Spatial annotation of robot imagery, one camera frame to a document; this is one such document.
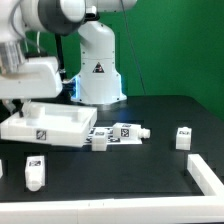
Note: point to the white sheet with markers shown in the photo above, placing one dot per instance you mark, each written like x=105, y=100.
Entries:
x=110, y=138

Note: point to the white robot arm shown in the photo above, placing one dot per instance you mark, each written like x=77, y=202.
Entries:
x=97, y=83

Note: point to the black camera stand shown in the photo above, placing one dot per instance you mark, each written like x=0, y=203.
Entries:
x=60, y=53

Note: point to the white square tabletop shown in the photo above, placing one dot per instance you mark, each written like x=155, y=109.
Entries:
x=48, y=123

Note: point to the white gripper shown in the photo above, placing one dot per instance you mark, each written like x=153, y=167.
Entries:
x=36, y=78

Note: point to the white L-shaped fence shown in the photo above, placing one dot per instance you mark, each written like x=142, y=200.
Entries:
x=207, y=208

